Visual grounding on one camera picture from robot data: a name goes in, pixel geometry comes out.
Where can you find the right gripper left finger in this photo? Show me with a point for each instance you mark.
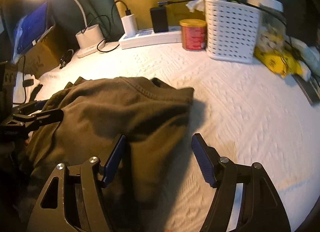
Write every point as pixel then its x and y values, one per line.
pixel 72 199

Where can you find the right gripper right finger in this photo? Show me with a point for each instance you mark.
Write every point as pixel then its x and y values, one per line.
pixel 261 208

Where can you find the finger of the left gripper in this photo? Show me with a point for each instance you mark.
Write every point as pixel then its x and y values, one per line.
pixel 30 107
pixel 34 121

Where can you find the dark brown t-shirt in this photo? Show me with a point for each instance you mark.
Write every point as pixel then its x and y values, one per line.
pixel 151 114

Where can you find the brown cardboard box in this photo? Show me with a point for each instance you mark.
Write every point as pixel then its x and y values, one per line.
pixel 45 55

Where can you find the tablet with blue screen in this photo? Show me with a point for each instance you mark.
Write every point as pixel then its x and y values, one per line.
pixel 32 27

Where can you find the white desk lamp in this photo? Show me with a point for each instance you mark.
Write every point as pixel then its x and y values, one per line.
pixel 88 25

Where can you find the white usb charger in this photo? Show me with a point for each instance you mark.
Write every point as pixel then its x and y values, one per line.
pixel 129 25

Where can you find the teal curtain left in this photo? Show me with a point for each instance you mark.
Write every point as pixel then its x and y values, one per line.
pixel 13 10

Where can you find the white power strip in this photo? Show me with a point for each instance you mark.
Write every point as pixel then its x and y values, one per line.
pixel 147 37

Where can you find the yellow snack bag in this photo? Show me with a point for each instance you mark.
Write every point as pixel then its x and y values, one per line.
pixel 281 63

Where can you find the black power adapter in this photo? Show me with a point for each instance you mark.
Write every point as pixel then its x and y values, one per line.
pixel 159 19

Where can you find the clear jar white lid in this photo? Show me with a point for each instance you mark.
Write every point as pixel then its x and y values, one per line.
pixel 272 26

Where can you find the white perforated plastic basket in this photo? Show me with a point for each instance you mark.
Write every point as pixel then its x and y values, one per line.
pixel 232 31

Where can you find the red can gold lid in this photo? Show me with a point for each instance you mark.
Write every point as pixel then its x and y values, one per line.
pixel 194 34

